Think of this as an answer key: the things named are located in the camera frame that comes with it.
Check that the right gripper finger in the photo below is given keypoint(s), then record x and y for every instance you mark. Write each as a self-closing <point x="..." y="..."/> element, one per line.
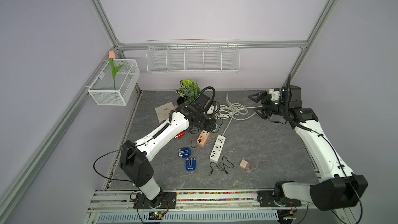
<point x="260" y="96"/>
<point x="260" y="112"/>

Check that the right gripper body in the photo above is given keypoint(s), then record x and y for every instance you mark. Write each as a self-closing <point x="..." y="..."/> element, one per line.
<point x="272" y="108"/>

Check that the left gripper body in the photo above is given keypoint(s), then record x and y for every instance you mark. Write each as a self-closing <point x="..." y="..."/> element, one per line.
<point x="205" y="124"/>

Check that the red electric shaver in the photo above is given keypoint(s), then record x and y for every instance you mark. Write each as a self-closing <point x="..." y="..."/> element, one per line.
<point x="180" y="135"/>

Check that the white power strip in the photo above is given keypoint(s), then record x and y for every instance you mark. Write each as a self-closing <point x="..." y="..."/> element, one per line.
<point x="217" y="148"/>

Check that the green charger adapter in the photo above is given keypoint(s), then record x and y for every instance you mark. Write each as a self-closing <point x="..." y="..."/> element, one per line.
<point x="215" y="128"/>

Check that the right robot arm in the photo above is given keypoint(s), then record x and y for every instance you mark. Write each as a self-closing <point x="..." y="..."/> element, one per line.
<point x="338" y="187"/>

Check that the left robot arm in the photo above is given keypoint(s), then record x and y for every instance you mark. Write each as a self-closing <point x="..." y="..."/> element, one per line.
<point x="135" y="157"/>

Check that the blue electric shaver upper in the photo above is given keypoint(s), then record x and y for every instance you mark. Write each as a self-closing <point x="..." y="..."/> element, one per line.
<point x="184" y="152"/>

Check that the blue electric shaver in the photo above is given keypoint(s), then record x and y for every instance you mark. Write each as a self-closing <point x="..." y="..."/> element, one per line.
<point x="184" y="152"/>
<point x="191" y="164"/>

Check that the blue electric shaver lower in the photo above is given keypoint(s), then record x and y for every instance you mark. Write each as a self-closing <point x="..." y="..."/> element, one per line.
<point x="191" y="164"/>

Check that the orange power strip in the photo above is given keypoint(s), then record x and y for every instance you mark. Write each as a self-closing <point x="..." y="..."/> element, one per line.
<point x="203" y="137"/>

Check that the potted green plant black vase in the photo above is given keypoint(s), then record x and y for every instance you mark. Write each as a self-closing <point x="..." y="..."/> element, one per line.
<point x="188" y="90"/>

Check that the pink charger adapter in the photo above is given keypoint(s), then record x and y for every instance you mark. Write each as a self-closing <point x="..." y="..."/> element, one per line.
<point x="245" y="165"/>

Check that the artificial pink tulip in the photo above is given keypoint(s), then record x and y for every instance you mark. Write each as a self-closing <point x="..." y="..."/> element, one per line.
<point x="114" y="69"/>

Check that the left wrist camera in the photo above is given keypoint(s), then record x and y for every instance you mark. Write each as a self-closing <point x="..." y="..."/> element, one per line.
<point x="210" y="110"/>

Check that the white wire wall shelf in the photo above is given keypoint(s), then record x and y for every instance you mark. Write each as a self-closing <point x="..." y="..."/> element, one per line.
<point x="193" y="55"/>

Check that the white mesh wall basket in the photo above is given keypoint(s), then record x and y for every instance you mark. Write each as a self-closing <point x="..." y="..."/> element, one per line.
<point x="102" y="87"/>

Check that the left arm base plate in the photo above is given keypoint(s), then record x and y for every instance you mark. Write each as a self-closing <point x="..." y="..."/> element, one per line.
<point x="165" y="200"/>

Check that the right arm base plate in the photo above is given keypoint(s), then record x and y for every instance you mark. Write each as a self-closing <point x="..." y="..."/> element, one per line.
<point x="267" y="198"/>

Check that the white vented cable duct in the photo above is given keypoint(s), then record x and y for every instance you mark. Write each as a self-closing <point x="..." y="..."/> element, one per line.
<point x="188" y="217"/>

